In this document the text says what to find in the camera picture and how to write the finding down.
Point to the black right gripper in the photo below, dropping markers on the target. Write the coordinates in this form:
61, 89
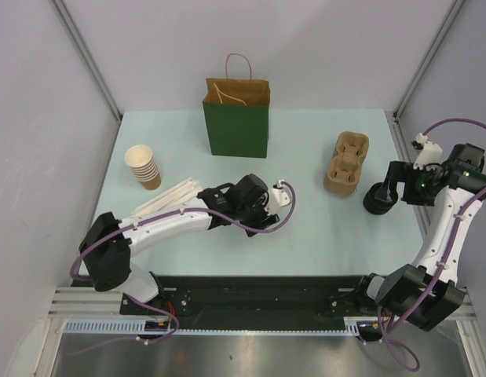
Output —
403, 171

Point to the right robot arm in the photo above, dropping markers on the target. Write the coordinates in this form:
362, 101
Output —
424, 292

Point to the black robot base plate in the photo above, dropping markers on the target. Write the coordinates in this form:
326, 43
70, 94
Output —
264, 303

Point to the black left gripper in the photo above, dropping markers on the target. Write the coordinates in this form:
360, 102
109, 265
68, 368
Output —
263, 218

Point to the white paper stick packets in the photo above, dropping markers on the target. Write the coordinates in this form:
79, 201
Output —
181, 192

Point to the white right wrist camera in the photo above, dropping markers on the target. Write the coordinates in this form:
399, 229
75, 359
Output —
429, 153

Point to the green paper bag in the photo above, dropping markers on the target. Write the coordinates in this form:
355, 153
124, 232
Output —
236, 113

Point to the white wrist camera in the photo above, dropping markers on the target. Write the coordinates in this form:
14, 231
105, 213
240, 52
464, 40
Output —
429, 153
279, 196

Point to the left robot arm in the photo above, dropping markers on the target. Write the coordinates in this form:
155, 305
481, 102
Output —
111, 244

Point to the white cable duct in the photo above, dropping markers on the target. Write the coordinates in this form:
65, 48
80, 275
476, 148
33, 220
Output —
125, 327

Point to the black plastic lid stack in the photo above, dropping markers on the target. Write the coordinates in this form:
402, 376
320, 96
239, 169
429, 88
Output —
380, 199

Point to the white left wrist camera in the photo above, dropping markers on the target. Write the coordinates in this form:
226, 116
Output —
279, 196

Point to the brown pulp cup carrier stack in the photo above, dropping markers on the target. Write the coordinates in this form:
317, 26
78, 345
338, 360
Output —
344, 170

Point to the stack of paper cups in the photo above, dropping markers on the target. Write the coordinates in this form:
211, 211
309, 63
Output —
141, 161

